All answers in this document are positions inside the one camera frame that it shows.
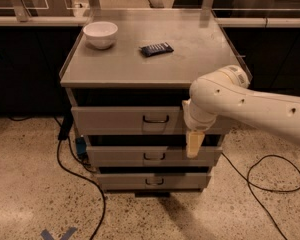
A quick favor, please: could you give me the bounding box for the black cable floor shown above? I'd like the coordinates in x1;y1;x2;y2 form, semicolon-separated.
7;115;107;240
221;152;300;240

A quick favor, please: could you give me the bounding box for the long background counter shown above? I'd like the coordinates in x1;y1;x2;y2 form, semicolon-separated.
0;9;300;28

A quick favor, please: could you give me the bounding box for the black cable left floor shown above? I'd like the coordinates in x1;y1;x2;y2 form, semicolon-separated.
7;115;107;240

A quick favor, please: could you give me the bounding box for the grey bottom drawer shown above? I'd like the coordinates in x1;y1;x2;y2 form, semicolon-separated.
96;173;210;191

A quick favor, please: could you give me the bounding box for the grey middle drawer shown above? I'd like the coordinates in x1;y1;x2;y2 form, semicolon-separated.
87;146;222;167

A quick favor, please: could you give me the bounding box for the white ceramic bowl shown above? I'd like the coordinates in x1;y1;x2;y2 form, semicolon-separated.
83;21;118;49

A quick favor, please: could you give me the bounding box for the grey drawer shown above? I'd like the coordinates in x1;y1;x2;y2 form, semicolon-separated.
87;146;222;167
70;105;240;136
96;173;210;191

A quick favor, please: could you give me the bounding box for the grey top drawer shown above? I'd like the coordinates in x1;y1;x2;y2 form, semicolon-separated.
70;105;240;136

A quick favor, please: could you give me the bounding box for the black cable right floor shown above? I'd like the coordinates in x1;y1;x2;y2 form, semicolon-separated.
221;152;300;240

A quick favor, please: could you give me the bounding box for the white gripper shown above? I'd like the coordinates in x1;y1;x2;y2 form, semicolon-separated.
182;99;217;158

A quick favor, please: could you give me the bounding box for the dark blue snack packet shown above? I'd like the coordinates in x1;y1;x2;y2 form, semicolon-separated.
140;42;174;57

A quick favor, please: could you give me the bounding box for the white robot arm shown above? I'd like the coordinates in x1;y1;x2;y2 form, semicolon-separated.
182;65;300;158

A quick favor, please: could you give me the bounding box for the black power strip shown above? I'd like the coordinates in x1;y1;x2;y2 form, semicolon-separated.
58;114;73;140

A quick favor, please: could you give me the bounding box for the small blue box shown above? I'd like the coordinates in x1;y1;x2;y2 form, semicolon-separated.
75;137;87;156

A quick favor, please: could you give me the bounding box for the blue tape cross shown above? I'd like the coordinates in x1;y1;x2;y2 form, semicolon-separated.
40;227;78;240

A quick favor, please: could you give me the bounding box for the grey drawer cabinet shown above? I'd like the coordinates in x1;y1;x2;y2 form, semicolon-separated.
61;15;244;194

